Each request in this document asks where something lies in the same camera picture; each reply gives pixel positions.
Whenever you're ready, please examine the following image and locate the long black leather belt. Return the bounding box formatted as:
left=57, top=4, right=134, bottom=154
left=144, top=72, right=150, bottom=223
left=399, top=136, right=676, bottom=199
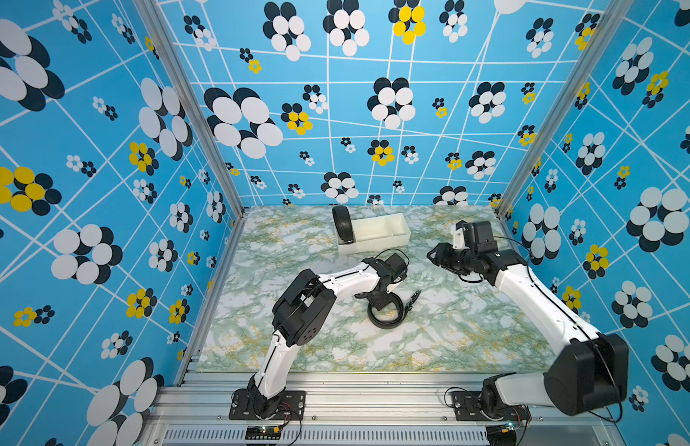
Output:
left=332, top=206, right=355, bottom=245

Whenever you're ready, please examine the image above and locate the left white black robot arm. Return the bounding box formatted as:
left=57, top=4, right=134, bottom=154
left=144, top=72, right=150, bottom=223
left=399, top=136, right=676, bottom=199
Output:
left=246, top=249, right=419, bottom=418

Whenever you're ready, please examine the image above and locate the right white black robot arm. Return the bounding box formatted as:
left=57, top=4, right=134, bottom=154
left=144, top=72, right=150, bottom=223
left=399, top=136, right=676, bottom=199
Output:
left=427, top=220, right=629, bottom=418

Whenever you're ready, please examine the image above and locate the white compartment storage tray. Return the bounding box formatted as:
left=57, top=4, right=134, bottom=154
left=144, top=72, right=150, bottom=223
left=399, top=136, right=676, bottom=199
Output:
left=337, top=214, right=411, bottom=255

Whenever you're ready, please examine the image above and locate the right circuit board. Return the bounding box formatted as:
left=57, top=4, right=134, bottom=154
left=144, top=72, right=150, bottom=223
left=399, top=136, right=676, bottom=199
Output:
left=486, top=425, right=518, bottom=446

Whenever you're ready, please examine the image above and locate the circuit board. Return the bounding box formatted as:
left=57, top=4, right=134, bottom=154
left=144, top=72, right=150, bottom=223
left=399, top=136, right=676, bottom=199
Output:
left=486, top=425, right=518, bottom=446
left=245, top=426, right=282, bottom=443

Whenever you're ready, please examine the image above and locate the left circuit board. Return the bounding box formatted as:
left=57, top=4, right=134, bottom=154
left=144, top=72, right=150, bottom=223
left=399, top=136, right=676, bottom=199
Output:
left=245, top=426, right=282, bottom=443

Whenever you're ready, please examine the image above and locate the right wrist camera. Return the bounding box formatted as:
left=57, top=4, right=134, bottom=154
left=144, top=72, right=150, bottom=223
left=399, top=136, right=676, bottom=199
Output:
left=451, top=220, right=469, bottom=251

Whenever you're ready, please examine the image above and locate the aluminium front frame rail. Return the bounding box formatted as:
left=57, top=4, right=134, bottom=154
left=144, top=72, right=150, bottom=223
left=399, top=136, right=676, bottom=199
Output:
left=138, top=371, right=628, bottom=446

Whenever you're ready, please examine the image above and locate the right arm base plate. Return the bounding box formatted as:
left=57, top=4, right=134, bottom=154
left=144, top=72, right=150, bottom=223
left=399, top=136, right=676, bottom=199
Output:
left=445, top=388, right=532, bottom=424

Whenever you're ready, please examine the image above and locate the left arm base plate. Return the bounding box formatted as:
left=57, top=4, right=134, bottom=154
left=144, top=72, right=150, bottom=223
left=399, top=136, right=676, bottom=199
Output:
left=228, top=388, right=307, bottom=421

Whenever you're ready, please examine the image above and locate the right aluminium corner post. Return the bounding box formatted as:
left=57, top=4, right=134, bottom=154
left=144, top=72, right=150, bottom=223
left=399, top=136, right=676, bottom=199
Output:
left=496, top=0, right=634, bottom=221

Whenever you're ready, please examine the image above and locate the aluminium corner post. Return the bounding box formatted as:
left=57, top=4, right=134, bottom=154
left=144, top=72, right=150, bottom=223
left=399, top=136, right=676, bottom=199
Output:
left=134, top=0, right=245, bottom=221
left=496, top=0, right=634, bottom=221

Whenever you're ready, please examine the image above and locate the left aluminium corner post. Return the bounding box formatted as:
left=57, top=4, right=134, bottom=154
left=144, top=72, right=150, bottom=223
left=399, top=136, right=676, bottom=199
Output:
left=134, top=0, right=245, bottom=221

